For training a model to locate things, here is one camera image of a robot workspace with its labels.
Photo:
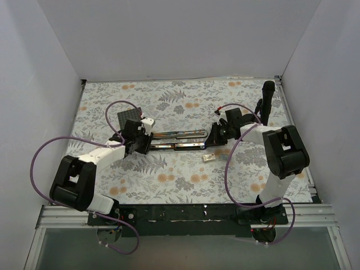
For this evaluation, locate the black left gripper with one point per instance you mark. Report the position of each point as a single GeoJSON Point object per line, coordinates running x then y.
{"type": "Point", "coordinates": [144, 143]}

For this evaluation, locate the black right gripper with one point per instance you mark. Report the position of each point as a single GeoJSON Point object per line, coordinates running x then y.
{"type": "Point", "coordinates": [213, 136]}

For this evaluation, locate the silver staple strip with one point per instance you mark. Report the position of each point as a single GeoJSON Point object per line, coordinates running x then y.
{"type": "Point", "coordinates": [223, 157]}

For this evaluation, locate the white staple box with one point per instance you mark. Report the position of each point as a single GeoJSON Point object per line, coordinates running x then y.
{"type": "Point", "coordinates": [209, 158]}

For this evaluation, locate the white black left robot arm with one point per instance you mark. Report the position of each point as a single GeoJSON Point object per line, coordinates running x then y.
{"type": "Point", "coordinates": [74, 183]}

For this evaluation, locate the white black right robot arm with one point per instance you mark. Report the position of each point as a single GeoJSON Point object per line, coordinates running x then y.
{"type": "Point", "coordinates": [285, 152]}

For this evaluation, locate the dark grey studded baseplate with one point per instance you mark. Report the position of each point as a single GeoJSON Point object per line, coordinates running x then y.
{"type": "Point", "coordinates": [128, 115]}

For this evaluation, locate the black microphone on stand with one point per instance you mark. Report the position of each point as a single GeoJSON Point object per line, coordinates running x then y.
{"type": "Point", "coordinates": [263, 106]}

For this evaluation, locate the floral patterned table mat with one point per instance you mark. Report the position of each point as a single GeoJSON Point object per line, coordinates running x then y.
{"type": "Point", "coordinates": [172, 176]}

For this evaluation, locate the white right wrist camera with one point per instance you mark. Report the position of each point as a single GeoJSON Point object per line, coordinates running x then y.
{"type": "Point", "coordinates": [221, 116]}

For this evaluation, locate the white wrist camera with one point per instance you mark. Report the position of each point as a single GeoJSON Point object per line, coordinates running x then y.
{"type": "Point", "coordinates": [221, 116]}
{"type": "Point", "coordinates": [148, 124]}

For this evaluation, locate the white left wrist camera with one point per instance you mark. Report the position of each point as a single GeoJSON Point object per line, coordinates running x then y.
{"type": "Point", "coordinates": [148, 124]}

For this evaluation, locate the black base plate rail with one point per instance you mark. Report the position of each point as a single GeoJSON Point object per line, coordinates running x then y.
{"type": "Point", "coordinates": [196, 219]}

